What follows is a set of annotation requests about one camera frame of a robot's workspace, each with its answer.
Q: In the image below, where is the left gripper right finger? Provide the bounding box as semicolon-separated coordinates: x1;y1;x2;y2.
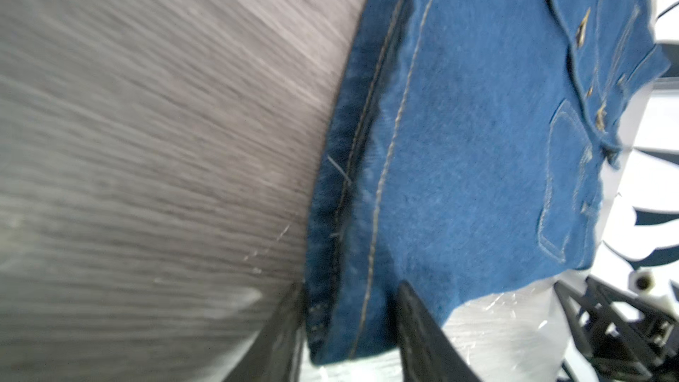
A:
396;281;480;382

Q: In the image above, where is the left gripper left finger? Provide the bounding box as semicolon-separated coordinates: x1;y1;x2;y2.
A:
224;282;306;382

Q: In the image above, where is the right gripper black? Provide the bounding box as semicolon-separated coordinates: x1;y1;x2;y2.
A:
553;278;678;381

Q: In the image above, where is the blue denim skirt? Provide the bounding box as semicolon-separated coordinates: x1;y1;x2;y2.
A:
305;0;669;366

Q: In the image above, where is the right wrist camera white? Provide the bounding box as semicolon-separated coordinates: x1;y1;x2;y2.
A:
628;268;678;320

